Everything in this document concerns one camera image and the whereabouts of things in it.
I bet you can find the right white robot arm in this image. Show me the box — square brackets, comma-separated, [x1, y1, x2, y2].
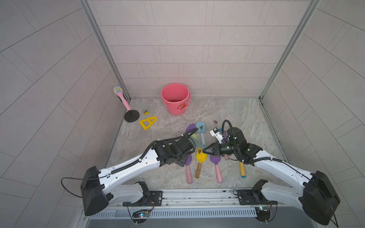
[203, 127, 341, 226]

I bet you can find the small yellow blue toy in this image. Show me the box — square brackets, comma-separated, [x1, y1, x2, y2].
[143, 108, 150, 115]

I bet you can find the light blue trowel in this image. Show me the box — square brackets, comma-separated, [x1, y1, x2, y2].
[196, 122, 206, 148]

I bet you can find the pink plastic bucket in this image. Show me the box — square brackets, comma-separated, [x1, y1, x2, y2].
[161, 84, 192, 116]

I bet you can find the purple square shovel front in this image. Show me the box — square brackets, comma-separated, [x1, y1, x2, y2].
[210, 155, 223, 183]

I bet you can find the purple square shovel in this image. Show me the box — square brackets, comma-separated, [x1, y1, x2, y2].
[185, 154, 193, 184]
[210, 155, 223, 183]

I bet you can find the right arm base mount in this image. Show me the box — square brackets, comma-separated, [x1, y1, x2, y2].
[232, 179, 278, 206]

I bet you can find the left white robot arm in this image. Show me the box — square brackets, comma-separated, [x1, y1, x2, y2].
[80, 135, 196, 216]

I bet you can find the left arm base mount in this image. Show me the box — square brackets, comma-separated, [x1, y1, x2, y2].
[123, 181, 163, 207]

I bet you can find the purple round trowel pink handle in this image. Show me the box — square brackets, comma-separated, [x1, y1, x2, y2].
[186, 123, 197, 139]

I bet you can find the yellow shovel wooden handle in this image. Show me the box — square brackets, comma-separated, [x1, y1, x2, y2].
[195, 148, 208, 179]

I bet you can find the yellow triangle stencil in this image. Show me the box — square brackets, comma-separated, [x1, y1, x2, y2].
[139, 116, 158, 131]

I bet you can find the pink toy microphone on stand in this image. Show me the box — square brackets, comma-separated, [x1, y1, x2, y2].
[113, 86, 140, 123]

